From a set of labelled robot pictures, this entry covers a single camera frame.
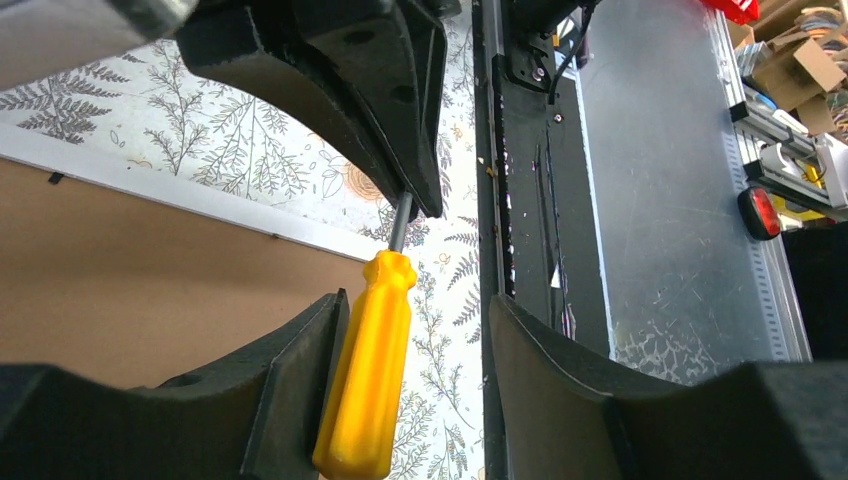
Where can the yellow handled screwdriver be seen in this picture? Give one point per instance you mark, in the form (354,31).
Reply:
(356,435)

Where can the white picture frame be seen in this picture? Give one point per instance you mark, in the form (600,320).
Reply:
(129,276)

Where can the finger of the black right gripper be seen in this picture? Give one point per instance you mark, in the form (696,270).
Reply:
(254,46)
(392,56)

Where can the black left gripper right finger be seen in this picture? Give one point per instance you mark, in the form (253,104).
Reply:
(571,413)

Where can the red emergency stop button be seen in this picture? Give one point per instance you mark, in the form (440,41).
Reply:
(759,216)

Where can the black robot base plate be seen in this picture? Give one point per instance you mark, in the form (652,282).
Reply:
(538,228)

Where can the cardboard boxes pile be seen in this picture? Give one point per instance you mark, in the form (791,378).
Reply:
(795,54)

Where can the floral patterned table mat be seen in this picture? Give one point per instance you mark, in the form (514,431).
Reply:
(145,105)

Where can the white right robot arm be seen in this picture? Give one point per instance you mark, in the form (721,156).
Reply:
(40,38)

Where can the grey slotted cable duct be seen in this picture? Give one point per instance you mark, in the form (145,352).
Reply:
(785,331)

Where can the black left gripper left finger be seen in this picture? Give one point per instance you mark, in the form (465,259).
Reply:
(252,414)

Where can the aluminium front rail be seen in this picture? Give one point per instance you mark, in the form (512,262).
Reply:
(807,171)

